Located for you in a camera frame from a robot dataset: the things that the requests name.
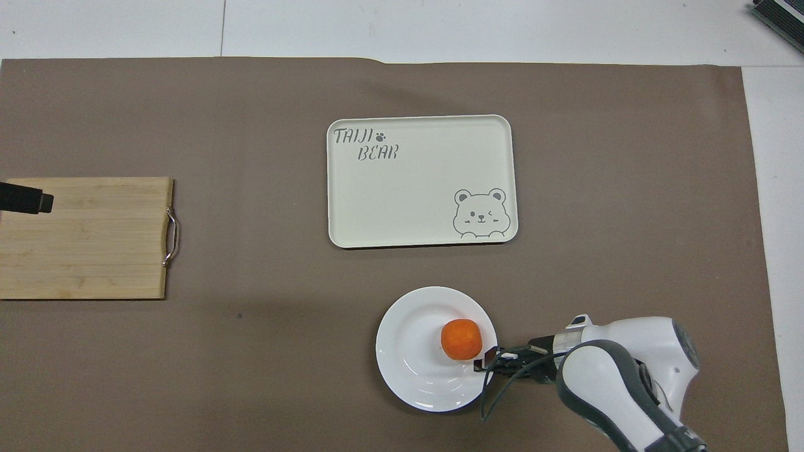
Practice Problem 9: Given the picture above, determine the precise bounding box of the cream tray with bear print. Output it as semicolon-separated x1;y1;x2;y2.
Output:
326;114;519;249

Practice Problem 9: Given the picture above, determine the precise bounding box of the black stand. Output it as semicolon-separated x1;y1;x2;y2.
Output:
750;0;804;36

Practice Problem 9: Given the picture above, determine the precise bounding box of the wooden cutting board, metal handle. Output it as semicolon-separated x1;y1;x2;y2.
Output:
0;176;180;301

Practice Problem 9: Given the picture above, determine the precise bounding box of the white round plate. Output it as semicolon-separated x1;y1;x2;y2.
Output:
375;286;499;413

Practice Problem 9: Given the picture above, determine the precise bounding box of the orange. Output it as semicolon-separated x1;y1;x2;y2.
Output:
440;318;484;362

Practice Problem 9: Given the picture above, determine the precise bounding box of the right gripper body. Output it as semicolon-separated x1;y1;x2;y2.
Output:
501;337;561;383

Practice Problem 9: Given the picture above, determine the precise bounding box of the black cable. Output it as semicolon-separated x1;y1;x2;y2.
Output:
480;347;569;422

